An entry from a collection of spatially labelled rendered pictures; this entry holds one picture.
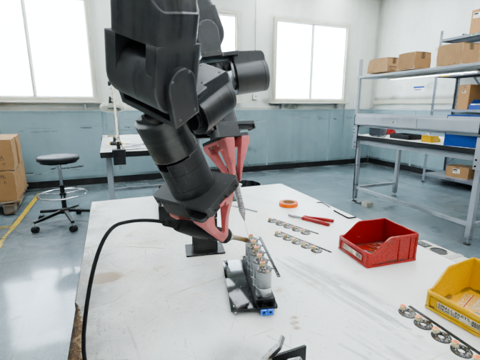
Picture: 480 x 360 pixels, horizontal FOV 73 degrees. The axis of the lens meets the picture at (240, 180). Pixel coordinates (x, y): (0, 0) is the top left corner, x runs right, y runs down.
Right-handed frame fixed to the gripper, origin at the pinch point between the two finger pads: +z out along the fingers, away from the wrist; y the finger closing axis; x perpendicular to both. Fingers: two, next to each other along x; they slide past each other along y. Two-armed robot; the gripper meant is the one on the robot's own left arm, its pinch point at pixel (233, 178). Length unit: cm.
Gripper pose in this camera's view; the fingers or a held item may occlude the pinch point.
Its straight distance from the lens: 55.9
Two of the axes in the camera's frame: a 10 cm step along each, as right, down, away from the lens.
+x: -6.3, 1.8, 7.6
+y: 7.5, -1.5, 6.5
